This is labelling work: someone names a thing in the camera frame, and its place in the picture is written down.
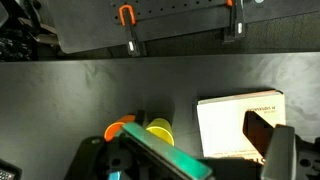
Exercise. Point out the black orange bar clamp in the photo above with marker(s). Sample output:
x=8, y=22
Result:
x=133, y=36
x=237, y=20

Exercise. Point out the orange plastic cup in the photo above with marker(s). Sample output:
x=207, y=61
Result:
x=115, y=130

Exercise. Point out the black patterned fabric bag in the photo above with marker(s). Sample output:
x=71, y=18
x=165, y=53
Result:
x=13, y=46

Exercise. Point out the Intelligent Robotic Systems book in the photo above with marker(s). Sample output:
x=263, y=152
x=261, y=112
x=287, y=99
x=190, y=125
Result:
x=220, y=126

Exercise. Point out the black remote control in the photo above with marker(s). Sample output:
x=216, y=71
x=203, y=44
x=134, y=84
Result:
x=8, y=171

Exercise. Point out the black perforated mounting board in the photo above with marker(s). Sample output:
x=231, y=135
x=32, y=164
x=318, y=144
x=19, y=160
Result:
x=86, y=26

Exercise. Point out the yellow plastic cup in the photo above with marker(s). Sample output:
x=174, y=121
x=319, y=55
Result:
x=161, y=131

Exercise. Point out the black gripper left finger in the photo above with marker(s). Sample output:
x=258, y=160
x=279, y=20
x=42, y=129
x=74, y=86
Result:
x=160, y=150

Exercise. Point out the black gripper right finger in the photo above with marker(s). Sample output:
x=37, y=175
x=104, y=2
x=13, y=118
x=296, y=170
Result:
x=280, y=156

